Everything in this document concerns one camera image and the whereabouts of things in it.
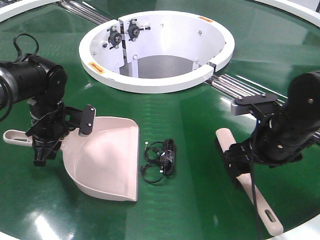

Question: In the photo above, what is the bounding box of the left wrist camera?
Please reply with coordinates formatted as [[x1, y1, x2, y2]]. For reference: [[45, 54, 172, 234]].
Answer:
[[64, 104, 96, 136]]

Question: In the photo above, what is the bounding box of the orange arrow sticker front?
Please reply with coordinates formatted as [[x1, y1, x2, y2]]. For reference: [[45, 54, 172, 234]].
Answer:
[[88, 61, 105, 74]]

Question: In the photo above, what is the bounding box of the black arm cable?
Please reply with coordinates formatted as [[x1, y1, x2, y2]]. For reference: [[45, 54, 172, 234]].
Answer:
[[248, 117, 263, 240], [0, 33, 40, 123]]

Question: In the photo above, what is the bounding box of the pink plastic dustpan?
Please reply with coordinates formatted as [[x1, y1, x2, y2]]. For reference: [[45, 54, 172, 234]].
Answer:
[[2, 116, 140, 203]]

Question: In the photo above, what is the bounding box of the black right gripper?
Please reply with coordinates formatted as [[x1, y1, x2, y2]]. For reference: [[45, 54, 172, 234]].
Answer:
[[223, 117, 314, 177]]

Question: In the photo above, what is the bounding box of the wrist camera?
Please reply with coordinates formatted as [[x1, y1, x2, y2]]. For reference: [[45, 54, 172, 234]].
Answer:
[[230, 93, 278, 116], [64, 104, 96, 136]]

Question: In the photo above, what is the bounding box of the steel rollers top left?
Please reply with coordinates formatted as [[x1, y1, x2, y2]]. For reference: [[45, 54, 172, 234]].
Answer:
[[57, 0, 111, 25]]

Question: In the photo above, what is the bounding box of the left black bearing mount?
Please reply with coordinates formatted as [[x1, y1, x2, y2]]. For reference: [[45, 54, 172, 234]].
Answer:
[[108, 26, 122, 50]]

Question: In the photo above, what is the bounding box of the right black bearing mount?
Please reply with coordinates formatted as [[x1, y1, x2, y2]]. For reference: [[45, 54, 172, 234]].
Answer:
[[126, 19, 151, 42]]

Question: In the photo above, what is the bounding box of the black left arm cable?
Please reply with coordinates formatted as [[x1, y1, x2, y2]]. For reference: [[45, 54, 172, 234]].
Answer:
[[0, 33, 40, 123]]

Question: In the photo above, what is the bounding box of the black cable bundle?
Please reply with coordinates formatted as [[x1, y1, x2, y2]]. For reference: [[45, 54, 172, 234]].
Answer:
[[139, 138, 177, 185]]

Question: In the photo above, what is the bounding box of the white outer rim right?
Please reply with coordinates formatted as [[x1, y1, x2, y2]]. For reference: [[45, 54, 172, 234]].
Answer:
[[254, 0, 320, 29]]

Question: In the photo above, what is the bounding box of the white outer rim left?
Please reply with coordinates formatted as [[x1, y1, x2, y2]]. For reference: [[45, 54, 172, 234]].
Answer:
[[0, 0, 60, 23]]

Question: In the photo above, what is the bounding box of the black bearing mount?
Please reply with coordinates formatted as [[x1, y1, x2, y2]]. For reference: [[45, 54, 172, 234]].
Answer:
[[126, 19, 151, 42], [108, 26, 122, 50]]

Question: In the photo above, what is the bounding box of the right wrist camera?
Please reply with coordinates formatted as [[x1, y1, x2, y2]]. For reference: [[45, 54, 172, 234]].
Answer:
[[230, 93, 278, 116]]

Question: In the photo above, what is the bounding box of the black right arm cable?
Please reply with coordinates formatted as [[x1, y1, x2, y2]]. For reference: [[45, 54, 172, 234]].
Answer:
[[248, 117, 263, 240]]

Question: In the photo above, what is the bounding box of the white central ring housing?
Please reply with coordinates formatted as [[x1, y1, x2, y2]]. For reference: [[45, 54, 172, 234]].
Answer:
[[78, 10, 235, 94]]

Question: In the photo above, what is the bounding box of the pink hand brush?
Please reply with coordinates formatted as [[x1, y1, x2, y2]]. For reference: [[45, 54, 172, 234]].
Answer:
[[215, 128, 284, 236]]

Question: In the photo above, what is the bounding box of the white rim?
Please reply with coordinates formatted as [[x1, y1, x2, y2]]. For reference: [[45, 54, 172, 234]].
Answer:
[[0, 0, 60, 23], [254, 0, 320, 29]]

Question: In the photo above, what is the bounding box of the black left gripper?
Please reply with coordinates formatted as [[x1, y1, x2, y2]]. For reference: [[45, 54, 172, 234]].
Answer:
[[26, 99, 68, 167]]

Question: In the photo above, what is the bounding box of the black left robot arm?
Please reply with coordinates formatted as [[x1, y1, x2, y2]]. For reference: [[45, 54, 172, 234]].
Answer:
[[0, 54, 69, 167]]

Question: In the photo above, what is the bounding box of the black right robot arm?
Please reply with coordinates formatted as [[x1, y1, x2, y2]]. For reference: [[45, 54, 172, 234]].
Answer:
[[223, 70, 320, 178]]

